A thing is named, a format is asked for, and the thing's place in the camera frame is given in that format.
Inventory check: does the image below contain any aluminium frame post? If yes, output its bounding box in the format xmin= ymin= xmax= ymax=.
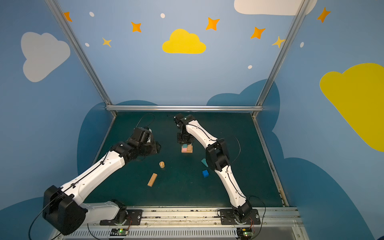
xmin=252 ymin=0 xmax=311 ymax=120
xmin=45 ymin=0 xmax=113 ymax=107

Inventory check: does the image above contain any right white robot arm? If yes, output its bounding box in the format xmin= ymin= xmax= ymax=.
xmin=173 ymin=114 xmax=253 ymax=224

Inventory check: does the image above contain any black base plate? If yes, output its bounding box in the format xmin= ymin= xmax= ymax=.
xmin=217 ymin=209 xmax=261 ymax=225
xmin=100 ymin=209 xmax=143 ymax=226

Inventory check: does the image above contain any back aluminium frame rail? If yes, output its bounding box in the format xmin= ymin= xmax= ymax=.
xmin=106 ymin=105 xmax=263 ymax=112

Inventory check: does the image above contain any controller board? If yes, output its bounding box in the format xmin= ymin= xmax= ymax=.
xmin=237 ymin=228 xmax=254 ymax=240
xmin=110 ymin=228 xmax=129 ymax=237

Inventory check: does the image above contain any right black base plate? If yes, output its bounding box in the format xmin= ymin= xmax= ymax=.
xmin=217 ymin=209 xmax=261 ymax=225

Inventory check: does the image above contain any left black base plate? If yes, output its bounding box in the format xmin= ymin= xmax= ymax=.
xmin=100 ymin=209 xmax=143 ymax=226

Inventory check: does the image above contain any left controller board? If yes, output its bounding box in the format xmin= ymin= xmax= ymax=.
xmin=110 ymin=228 xmax=129 ymax=237

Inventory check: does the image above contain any blue cube block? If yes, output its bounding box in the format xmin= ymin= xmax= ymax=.
xmin=202 ymin=170 xmax=209 ymax=178

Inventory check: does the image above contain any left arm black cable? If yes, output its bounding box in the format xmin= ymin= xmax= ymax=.
xmin=135 ymin=113 xmax=156 ymax=130

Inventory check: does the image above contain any teal house-shaped block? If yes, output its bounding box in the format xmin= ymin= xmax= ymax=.
xmin=201 ymin=159 xmax=208 ymax=167

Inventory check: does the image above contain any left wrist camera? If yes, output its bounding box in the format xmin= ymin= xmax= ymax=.
xmin=131 ymin=127 xmax=152 ymax=143

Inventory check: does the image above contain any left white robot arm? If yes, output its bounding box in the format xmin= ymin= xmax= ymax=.
xmin=42 ymin=141 xmax=161 ymax=236

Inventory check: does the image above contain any right aluminium frame post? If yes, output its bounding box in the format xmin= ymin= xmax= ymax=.
xmin=252 ymin=0 xmax=311 ymax=120

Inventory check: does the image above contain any front aluminium rail bed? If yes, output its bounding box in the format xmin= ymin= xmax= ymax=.
xmin=48 ymin=207 xmax=309 ymax=240

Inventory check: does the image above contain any long natural wood block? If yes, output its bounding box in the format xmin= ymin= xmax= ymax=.
xmin=147 ymin=173 xmax=158 ymax=187

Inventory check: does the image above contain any left aluminium frame post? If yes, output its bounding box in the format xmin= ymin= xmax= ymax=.
xmin=45 ymin=0 xmax=113 ymax=107

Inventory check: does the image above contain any right controller board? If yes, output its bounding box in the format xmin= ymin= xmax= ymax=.
xmin=237 ymin=228 xmax=254 ymax=240

